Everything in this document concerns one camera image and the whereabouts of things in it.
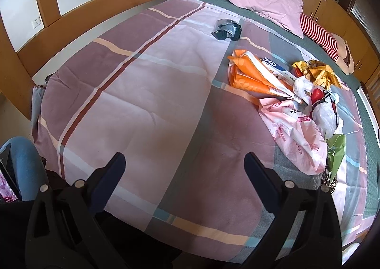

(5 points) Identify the pink printed plastic bag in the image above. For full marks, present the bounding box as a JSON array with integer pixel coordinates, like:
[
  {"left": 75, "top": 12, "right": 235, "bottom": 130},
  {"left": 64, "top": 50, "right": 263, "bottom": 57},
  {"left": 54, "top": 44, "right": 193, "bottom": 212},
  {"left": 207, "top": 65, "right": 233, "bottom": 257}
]
[{"left": 258, "top": 98, "right": 327, "bottom": 176}]

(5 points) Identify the white red plastic bag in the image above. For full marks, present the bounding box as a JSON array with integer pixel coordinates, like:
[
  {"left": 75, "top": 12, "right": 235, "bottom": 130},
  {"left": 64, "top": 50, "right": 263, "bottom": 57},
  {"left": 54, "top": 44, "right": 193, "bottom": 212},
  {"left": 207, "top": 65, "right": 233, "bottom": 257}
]
[{"left": 293, "top": 76, "right": 339, "bottom": 140}]

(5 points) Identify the orange white plastic bag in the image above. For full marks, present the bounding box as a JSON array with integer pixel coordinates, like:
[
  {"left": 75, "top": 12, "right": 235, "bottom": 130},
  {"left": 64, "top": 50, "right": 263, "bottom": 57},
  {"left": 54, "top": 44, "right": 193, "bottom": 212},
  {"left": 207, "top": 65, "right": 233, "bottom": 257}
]
[{"left": 227, "top": 49, "right": 302, "bottom": 103}]

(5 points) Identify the black plastic bag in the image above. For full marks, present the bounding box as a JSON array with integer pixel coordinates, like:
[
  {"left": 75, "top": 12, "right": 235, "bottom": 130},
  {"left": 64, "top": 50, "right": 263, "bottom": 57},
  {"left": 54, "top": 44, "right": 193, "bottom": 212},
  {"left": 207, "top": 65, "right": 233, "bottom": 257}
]
[{"left": 211, "top": 19, "right": 242, "bottom": 41}]

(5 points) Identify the blue jeans leg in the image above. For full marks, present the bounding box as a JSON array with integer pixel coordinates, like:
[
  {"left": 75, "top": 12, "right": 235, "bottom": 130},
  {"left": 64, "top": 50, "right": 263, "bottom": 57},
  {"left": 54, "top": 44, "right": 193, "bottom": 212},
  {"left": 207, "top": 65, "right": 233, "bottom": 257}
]
[{"left": 1, "top": 136, "right": 49, "bottom": 201}]

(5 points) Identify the green plastic bag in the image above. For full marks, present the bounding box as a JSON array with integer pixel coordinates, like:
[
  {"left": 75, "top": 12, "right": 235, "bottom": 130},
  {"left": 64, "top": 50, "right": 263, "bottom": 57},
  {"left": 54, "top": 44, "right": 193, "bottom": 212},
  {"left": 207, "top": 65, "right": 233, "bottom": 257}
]
[{"left": 327, "top": 134, "right": 347, "bottom": 185}]

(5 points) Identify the green bed mat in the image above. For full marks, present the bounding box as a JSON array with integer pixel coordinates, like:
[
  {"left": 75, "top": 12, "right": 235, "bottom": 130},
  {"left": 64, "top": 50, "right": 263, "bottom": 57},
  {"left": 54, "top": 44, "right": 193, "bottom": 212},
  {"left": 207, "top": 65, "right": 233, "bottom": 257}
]
[{"left": 199, "top": 0, "right": 379, "bottom": 218}]

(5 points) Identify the blue white medicine box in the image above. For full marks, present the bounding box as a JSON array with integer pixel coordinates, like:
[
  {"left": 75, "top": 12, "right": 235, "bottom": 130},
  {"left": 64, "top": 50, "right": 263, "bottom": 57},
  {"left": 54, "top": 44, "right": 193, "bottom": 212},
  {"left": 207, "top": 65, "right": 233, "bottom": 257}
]
[{"left": 261, "top": 57, "right": 296, "bottom": 87}]

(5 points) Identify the gold crumpled foil wrapper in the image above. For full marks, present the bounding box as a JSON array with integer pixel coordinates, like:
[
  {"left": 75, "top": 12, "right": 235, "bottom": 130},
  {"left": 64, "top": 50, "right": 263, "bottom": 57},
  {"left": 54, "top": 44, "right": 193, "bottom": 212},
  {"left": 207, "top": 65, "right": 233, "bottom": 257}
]
[{"left": 292, "top": 60, "right": 341, "bottom": 89}]

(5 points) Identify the white flat board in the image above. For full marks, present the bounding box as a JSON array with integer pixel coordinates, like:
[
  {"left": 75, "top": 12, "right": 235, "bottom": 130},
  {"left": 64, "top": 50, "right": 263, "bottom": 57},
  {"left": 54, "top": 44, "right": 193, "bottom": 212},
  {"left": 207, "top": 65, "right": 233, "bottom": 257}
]
[{"left": 357, "top": 86, "right": 380, "bottom": 147}]

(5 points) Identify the plaid pink grey bedspread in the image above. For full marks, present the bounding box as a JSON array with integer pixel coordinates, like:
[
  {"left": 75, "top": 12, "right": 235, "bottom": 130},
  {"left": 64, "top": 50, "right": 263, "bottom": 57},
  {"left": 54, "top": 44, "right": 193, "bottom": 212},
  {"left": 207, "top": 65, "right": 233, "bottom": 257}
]
[{"left": 32, "top": 0, "right": 375, "bottom": 263}]

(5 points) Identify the striped plush doll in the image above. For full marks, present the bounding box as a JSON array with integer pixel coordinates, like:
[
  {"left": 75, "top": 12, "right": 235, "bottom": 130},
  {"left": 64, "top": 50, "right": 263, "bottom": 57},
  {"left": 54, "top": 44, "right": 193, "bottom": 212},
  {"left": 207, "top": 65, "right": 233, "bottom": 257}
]
[{"left": 300, "top": 13, "right": 354, "bottom": 75}]

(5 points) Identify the wooden bed frame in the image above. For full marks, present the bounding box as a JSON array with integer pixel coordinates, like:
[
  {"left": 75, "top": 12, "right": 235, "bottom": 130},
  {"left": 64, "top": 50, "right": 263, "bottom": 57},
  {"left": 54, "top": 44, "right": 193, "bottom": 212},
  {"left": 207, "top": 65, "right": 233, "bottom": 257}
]
[{"left": 0, "top": 0, "right": 215, "bottom": 121}]

